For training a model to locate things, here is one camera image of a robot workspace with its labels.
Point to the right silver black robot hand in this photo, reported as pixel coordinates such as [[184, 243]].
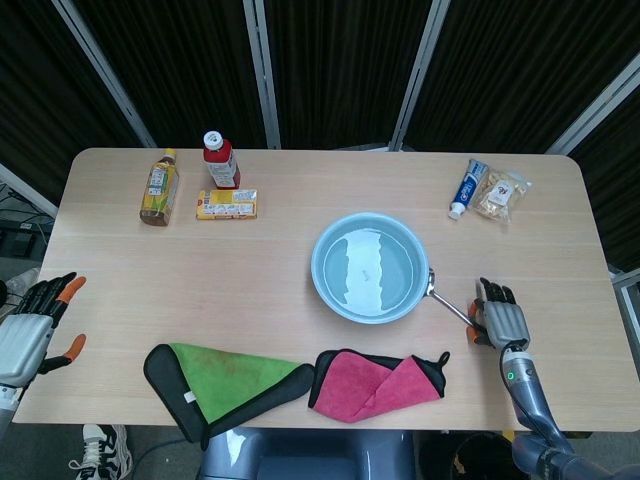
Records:
[[505, 325]]

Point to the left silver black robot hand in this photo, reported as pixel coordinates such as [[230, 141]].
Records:
[[22, 340]]

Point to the metal spoon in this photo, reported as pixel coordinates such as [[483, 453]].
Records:
[[447, 302]]

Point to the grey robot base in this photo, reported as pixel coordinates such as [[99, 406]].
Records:
[[305, 455]]

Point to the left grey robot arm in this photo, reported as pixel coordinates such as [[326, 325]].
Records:
[[7, 405]]

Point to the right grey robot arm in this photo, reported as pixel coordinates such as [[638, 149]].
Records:
[[530, 395]]

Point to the light blue bowl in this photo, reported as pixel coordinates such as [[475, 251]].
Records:
[[370, 270]]

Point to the clear snack bag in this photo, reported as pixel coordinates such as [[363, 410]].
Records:
[[502, 195]]

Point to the white black sneaker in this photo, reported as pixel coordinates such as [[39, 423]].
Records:
[[102, 452]]

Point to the black trash bin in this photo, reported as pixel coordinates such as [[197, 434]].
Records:
[[470, 460]]

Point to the blue white toothpaste tube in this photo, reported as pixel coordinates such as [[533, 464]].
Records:
[[467, 190]]

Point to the pink cloth black backing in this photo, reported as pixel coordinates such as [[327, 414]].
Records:
[[360, 387]]

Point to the tea bottle yellow label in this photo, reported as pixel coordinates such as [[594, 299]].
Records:
[[159, 192]]

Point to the green cloth black backing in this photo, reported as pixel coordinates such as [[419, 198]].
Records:
[[225, 380]]

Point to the yellow cardboard box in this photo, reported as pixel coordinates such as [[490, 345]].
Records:
[[227, 205]]

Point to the red juice bottle white cap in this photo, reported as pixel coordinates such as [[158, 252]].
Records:
[[222, 167]]

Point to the grey partition post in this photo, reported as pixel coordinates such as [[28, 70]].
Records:
[[420, 75], [264, 75], [595, 110], [107, 75], [27, 192]]

